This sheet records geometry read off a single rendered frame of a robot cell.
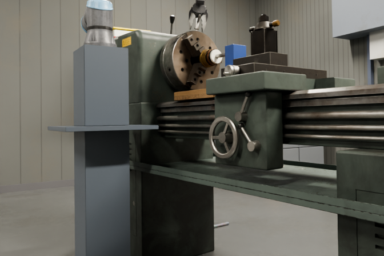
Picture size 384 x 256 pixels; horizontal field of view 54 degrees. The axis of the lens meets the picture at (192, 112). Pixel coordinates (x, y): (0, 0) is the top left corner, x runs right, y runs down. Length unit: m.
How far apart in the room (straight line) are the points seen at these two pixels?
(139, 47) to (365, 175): 1.32
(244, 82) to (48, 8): 3.79
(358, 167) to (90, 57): 1.14
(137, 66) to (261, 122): 0.92
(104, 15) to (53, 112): 2.98
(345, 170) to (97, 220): 1.06
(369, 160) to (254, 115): 0.41
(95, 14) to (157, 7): 3.54
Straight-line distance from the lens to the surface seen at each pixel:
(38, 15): 4.79
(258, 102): 1.29
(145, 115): 1.97
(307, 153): 4.62
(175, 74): 1.90
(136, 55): 2.01
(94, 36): 1.77
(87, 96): 1.67
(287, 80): 1.30
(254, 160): 1.31
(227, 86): 1.34
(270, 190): 1.22
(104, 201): 1.72
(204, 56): 1.88
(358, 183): 1.11
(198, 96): 1.67
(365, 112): 1.17
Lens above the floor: 0.77
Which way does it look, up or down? 1 degrees up
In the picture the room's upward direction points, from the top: 1 degrees counter-clockwise
